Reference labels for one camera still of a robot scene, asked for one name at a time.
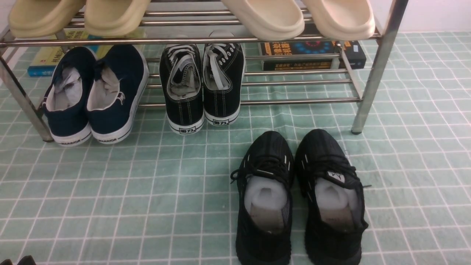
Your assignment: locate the black object bottom left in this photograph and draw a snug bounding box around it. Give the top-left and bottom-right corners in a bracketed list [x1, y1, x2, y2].
[0, 255, 36, 265]

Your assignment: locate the yellow right foam slipper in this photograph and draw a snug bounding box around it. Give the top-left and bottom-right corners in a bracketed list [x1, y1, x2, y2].
[84, 0, 151, 37]

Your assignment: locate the navy canvas shoe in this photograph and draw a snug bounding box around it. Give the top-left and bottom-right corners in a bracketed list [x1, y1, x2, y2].
[85, 44, 149, 144]
[42, 46, 96, 147]

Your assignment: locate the yellow foam slipper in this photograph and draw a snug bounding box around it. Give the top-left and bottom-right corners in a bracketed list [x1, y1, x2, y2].
[84, 0, 151, 37]
[8, 0, 86, 38]

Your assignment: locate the green checkered floor mat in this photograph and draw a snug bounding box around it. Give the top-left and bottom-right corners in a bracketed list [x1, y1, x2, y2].
[0, 32, 471, 265]

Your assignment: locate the cream right foam slipper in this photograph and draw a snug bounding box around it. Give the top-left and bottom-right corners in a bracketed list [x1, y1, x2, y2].
[302, 0, 375, 41]

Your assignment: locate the black right canvas sneaker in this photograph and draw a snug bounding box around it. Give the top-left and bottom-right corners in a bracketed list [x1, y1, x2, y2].
[202, 43, 246, 127]

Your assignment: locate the yellow left foam slipper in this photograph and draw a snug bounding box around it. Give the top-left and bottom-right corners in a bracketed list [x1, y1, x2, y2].
[8, 0, 86, 38]

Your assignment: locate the cream foam slipper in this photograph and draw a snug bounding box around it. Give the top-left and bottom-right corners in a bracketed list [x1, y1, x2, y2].
[302, 0, 375, 41]
[222, 0, 305, 42]

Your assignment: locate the yellow blue book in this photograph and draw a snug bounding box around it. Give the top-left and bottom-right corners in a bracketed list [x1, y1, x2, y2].
[27, 29, 146, 77]

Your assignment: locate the black orange book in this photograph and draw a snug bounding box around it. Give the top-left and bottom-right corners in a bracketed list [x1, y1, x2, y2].
[259, 41, 366, 71]

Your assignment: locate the black knit sneaker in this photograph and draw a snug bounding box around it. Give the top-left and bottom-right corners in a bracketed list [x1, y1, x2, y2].
[230, 131, 294, 265]
[295, 129, 369, 265]

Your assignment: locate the navy left canvas shoe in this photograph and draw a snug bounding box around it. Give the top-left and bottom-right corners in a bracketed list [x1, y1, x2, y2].
[42, 46, 96, 147]

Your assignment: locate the cream left foam slipper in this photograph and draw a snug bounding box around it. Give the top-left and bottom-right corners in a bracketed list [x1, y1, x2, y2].
[222, 0, 305, 42]

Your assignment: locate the navy right canvas shoe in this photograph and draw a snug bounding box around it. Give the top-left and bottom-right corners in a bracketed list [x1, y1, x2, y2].
[85, 44, 149, 144]

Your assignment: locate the silver metal shoe rack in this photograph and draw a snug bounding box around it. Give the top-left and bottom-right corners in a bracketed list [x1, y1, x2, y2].
[1, 0, 408, 142]

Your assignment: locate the black left canvas sneaker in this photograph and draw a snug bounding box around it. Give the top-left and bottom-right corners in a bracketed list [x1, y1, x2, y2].
[159, 44, 205, 135]

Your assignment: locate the black canvas sneaker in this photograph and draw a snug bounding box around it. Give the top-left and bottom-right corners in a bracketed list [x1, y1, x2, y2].
[159, 44, 205, 135]
[202, 43, 246, 127]

